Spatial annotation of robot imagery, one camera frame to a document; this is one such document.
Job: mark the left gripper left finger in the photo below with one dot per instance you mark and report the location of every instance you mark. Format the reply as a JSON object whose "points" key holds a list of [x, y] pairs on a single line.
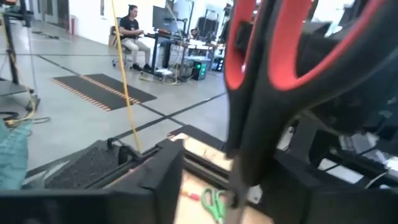
{"points": [[149, 193]]}

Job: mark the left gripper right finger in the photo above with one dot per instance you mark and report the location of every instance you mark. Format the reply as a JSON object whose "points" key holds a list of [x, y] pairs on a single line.
{"points": [[295, 199]]}

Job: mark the orange pencil pink eraser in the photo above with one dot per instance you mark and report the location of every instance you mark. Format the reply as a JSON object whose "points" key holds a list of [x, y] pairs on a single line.
{"points": [[194, 196]]}

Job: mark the black and red scissors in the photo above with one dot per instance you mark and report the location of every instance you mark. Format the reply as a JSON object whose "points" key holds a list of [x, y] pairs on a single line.
{"points": [[258, 109]]}

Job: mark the black hazard striped floor mat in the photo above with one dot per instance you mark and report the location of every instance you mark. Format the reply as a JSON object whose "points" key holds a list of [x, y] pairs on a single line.
{"points": [[93, 90]]}

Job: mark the black computer tower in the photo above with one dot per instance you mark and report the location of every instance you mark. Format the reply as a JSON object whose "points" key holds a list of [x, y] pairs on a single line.
{"points": [[199, 71]]}

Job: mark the black standing desk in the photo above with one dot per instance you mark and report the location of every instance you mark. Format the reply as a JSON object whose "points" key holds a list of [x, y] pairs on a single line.
{"points": [[155, 53]]}

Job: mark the black monitor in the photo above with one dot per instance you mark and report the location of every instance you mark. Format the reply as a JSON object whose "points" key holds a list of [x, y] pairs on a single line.
{"points": [[164, 18]]}

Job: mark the person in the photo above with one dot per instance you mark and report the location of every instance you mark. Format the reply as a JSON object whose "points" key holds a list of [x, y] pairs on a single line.
{"points": [[129, 26]]}

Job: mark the black equipment stand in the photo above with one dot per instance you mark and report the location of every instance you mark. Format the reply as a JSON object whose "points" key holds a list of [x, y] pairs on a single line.
{"points": [[12, 56]]}

